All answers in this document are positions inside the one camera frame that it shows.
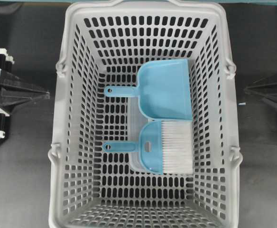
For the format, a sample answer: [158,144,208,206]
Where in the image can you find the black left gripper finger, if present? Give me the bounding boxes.
[0,89,50,114]
[0,71,46,93]

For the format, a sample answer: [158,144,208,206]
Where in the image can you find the blue hand brush white bristles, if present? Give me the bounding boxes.
[102,121,194,175]

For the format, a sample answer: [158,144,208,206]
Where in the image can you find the grey plastic shopping basket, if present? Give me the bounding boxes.
[48,0,243,228]

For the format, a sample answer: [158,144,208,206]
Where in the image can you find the blue plastic dustpan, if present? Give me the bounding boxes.
[104,59,193,121]

